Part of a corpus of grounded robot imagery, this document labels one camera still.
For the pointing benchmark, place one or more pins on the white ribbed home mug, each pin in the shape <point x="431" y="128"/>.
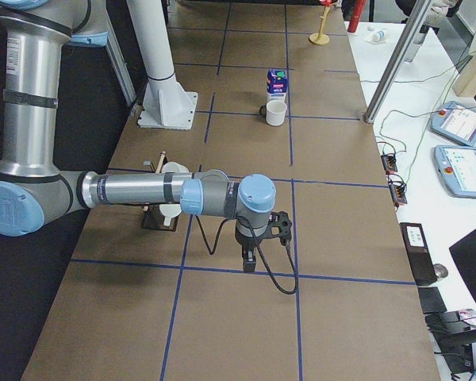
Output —
<point x="169" y="212"/>
<point x="174" y="167"/>

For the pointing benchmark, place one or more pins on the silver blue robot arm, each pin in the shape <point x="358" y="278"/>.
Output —
<point x="34" y="192"/>

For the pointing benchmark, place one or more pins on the upper teach pendant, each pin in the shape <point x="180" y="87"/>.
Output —
<point x="455" y="122"/>

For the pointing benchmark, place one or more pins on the white ribbed HOME mug right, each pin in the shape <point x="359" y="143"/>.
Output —
<point x="169" y="212"/>

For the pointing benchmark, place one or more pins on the orange connector block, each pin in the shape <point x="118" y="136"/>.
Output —
<point x="389" y="163"/>
<point x="397" y="192"/>

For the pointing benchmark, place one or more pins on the white ribbed HOME mug left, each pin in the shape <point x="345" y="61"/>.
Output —
<point x="174" y="167"/>

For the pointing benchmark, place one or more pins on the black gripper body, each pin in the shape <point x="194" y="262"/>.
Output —
<point x="244" y="240"/>

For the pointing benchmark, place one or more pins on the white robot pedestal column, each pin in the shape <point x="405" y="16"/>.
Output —
<point x="166" y="105"/>

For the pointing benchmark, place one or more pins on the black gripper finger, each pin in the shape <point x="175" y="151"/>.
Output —
<point x="249" y="260"/>

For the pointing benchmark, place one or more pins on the lower orange connector block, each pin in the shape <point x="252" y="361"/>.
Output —
<point x="397" y="192"/>

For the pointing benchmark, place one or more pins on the blue white milk carton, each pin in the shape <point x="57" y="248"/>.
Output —
<point x="277" y="85"/>

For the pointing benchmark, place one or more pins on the white smiley mug black handle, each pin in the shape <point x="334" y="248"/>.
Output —
<point x="274" y="112"/>

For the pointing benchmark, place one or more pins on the wooden stand with round base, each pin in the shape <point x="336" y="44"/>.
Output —
<point x="320" y="38"/>

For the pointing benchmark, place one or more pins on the aluminium frame post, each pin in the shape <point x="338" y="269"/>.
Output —
<point x="412" y="27"/>

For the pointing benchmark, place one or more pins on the lower teach pendant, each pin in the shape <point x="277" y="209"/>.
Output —
<point x="457" y="169"/>

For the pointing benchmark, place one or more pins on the white plastic bottle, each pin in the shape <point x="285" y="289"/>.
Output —
<point x="378" y="36"/>

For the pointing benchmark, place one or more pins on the black wire mug rack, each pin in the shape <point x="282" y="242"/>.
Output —
<point x="153" y="219"/>

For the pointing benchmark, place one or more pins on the red cylinder bottle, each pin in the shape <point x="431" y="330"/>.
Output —
<point x="357" y="10"/>

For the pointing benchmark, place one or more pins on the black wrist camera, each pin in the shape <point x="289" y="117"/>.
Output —
<point x="279" y="226"/>

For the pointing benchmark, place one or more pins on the upper orange connector block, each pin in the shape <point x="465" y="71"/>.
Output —
<point x="389" y="163"/>

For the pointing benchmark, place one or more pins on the teach pendant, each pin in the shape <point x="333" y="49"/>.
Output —
<point x="457" y="169"/>
<point x="455" y="122"/>

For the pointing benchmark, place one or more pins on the black box with label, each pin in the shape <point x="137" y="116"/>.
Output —
<point x="418" y="253"/>

